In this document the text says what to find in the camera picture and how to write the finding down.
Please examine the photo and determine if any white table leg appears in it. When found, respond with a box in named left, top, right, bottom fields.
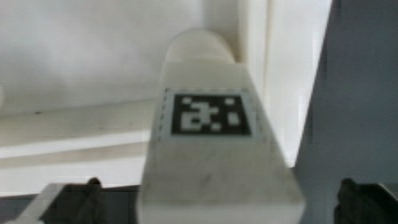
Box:
left=136, top=29, right=305, bottom=224

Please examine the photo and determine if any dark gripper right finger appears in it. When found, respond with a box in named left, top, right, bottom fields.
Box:
left=334, top=178, right=398, bottom=224

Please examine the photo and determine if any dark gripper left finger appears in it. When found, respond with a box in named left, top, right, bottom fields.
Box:
left=10, top=178, right=138, bottom=224

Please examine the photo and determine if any white square tabletop part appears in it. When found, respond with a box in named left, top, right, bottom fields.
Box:
left=0, top=0, right=332, bottom=197

